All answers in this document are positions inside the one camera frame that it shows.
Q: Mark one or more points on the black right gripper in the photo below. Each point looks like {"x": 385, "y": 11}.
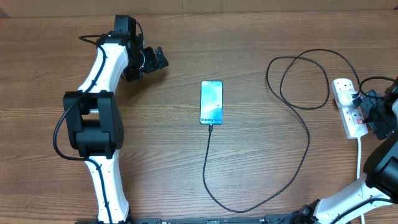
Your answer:
{"x": 368, "y": 100}

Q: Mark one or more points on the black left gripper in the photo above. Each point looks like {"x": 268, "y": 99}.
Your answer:
{"x": 151, "y": 63}

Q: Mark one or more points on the blue Galaxy S24 smartphone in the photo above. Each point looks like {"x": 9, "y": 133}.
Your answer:
{"x": 211, "y": 102}

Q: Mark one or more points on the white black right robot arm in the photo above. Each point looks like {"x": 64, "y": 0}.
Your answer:
{"x": 377, "y": 183}

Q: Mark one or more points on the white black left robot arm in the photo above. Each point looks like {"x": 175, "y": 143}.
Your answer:
{"x": 91, "y": 113}

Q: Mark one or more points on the white charger plug adapter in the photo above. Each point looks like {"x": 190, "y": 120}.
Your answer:
{"x": 345, "y": 99}

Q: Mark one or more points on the white power strip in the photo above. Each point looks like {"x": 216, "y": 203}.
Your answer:
{"x": 351, "y": 117}

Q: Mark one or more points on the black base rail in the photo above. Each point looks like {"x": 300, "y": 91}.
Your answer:
{"x": 267, "y": 219}

